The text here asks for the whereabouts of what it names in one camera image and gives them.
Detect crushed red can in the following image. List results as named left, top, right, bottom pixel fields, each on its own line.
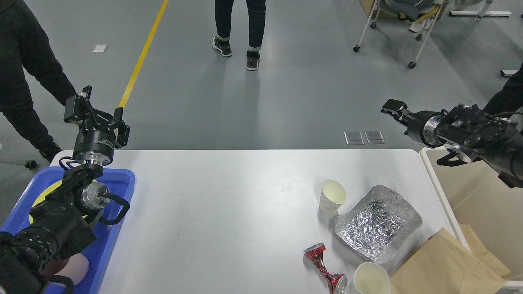
left=304, top=243, right=348, bottom=294

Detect beige plastic bin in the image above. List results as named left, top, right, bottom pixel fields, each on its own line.
left=420, top=147, right=523, bottom=290

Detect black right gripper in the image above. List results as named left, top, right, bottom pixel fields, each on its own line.
left=381, top=99, right=446, bottom=148

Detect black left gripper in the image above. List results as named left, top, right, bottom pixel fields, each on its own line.
left=63, top=85, right=130, bottom=166

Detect person at edge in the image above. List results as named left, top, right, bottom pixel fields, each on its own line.
left=0, top=0, right=77, bottom=162
left=483, top=66, right=523, bottom=115

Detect pink mug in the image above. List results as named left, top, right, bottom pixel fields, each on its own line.
left=40, top=253, right=89, bottom=286

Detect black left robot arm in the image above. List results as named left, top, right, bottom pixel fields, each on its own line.
left=1, top=86, right=130, bottom=294

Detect person at right edge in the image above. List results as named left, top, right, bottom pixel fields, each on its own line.
left=483, top=66, right=523, bottom=115

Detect white rolling chair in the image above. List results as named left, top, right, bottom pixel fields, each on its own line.
left=353, top=0, right=448, bottom=69

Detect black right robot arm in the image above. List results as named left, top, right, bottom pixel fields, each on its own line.
left=381, top=99, right=523, bottom=188

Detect white paper cup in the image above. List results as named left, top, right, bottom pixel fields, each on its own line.
left=347, top=262, right=391, bottom=294
left=319, top=179, right=347, bottom=214

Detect metal floor plates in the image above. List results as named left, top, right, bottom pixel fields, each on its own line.
left=344, top=131, right=385, bottom=145

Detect crumpled foil tray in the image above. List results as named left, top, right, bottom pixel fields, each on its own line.
left=334, top=185, right=422, bottom=264

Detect person in black trousers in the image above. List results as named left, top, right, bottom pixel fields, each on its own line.
left=212, top=0, right=267, bottom=71

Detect person at left edge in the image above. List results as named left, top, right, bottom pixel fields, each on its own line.
left=0, top=0, right=77, bottom=162

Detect blue plastic tray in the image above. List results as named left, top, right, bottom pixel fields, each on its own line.
left=1, top=166, right=136, bottom=294

